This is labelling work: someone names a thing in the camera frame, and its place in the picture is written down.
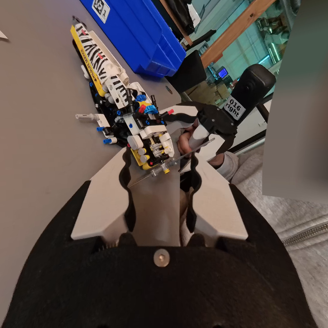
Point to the wooden beam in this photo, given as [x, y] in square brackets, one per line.
[230, 38]

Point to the zebra-striped lego helicopter model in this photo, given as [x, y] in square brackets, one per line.
[123, 97]

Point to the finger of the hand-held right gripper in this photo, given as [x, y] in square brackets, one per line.
[182, 110]
[214, 146]

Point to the person's right forearm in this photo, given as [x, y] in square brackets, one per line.
[230, 166]

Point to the small black lego piece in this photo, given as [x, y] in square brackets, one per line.
[76, 19]

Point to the person's grey hoodie torso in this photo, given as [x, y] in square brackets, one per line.
[307, 269]

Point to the silver ventilation duct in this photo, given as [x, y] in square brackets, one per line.
[275, 48]

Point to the black chair backrest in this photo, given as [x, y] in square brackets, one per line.
[189, 71]

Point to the blue plastic storage bin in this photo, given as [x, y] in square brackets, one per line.
[133, 33]

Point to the black desk grommet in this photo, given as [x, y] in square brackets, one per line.
[168, 89]

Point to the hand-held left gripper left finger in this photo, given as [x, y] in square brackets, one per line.
[105, 205]

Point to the person's right hand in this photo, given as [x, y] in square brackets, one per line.
[184, 146]

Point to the small blue display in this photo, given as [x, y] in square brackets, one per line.
[222, 72]

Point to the brown cardboard box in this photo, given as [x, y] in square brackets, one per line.
[205, 94]

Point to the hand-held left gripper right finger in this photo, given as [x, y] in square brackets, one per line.
[217, 205]

